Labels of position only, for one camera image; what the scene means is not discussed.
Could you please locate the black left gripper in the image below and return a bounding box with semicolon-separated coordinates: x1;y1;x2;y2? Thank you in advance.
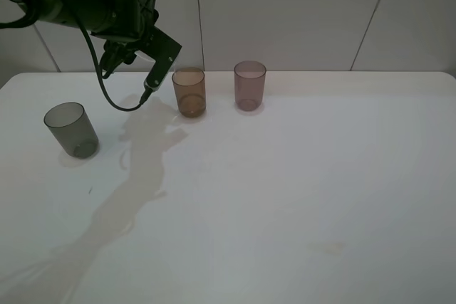
66;0;159;73

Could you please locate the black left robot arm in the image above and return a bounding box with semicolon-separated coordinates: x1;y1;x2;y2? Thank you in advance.
1;0;170;79

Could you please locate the orange translucent cup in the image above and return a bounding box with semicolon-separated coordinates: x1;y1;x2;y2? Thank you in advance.
172;67;206;118

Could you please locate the grey translucent cup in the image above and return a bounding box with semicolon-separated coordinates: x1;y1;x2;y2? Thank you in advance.
43;102;99;159

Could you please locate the pink translucent cup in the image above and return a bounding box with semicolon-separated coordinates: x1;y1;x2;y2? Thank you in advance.
234;61;266;112

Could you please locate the black camera cable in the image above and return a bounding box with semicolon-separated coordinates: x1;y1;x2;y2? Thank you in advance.
76;21;154;112

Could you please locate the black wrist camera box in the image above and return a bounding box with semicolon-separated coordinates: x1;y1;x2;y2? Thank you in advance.
139;26;182;93

